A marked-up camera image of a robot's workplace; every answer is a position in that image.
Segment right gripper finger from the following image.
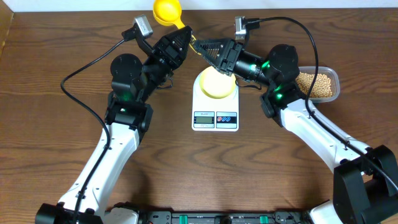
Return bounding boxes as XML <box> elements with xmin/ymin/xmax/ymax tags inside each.
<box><xmin>200</xmin><ymin>49</ymin><xmax>224</xmax><ymax>70</ymax></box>
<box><xmin>193</xmin><ymin>39</ymin><xmax>230</xmax><ymax>56</ymax></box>

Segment yellow measuring scoop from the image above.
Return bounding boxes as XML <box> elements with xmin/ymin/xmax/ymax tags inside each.
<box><xmin>152</xmin><ymin>0</ymin><xmax>203</xmax><ymax>55</ymax></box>

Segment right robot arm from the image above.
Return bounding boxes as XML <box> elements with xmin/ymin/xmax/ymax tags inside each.
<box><xmin>193</xmin><ymin>39</ymin><xmax>397</xmax><ymax>223</ymax></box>

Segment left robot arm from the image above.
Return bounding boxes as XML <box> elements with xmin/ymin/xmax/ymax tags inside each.
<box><xmin>35</xmin><ymin>24</ymin><xmax>192</xmax><ymax>223</ymax></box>

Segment yellow bowl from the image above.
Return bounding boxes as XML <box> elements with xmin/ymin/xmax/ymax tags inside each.
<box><xmin>199</xmin><ymin>67</ymin><xmax>236</xmax><ymax>99</ymax></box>

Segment white digital kitchen scale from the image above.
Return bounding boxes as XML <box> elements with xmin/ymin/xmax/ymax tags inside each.
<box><xmin>192</xmin><ymin>74</ymin><xmax>239</xmax><ymax>132</ymax></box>

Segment soybeans in container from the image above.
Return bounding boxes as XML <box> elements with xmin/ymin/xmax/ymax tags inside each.
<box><xmin>296</xmin><ymin>72</ymin><xmax>333</xmax><ymax>98</ymax></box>

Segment clear plastic container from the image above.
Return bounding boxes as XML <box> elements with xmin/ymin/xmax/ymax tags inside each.
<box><xmin>299</xmin><ymin>66</ymin><xmax>340</xmax><ymax>103</ymax></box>

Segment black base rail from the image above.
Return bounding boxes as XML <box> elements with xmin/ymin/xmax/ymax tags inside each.
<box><xmin>138</xmin><ymin>211</ymin><xmax>312</xmax><ymax>224</ymax></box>

